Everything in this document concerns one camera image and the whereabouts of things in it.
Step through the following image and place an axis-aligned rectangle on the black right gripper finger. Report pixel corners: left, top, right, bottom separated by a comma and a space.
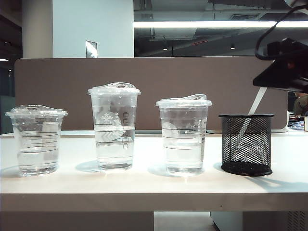
253, 61, 308, 93

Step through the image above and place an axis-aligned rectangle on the white straw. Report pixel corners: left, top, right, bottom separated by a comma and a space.
243, 87, 268, 142

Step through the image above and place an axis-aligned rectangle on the black mesh pen holder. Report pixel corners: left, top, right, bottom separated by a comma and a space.
218, 114, 275, 177

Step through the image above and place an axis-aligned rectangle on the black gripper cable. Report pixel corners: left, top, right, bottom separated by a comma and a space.
255, 4, 308, 61

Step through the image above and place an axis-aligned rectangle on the person in background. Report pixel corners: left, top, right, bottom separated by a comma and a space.
293, 91, 308, 116

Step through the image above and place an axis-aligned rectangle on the small clear plastic cup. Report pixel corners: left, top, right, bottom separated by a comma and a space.
4, 104, 69, 178

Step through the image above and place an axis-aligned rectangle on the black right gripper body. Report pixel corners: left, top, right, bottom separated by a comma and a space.
267, 38, 308, 73

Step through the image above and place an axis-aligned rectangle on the brown desk partition panel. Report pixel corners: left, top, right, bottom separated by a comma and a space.
13, 56, 289, 132

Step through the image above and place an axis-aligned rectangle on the long ceiling light strip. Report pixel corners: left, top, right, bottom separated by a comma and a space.
133, 21, 308, 28

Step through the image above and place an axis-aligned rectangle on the silver wall plate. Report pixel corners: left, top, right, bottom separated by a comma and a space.
85, 40, 98, 58

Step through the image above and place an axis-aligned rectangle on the medium clear plastic cup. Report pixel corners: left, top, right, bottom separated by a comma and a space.
155, 94, 213, 178

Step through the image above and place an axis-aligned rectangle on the large clear plastic cup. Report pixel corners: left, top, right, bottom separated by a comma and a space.
87, 82, 141, 171

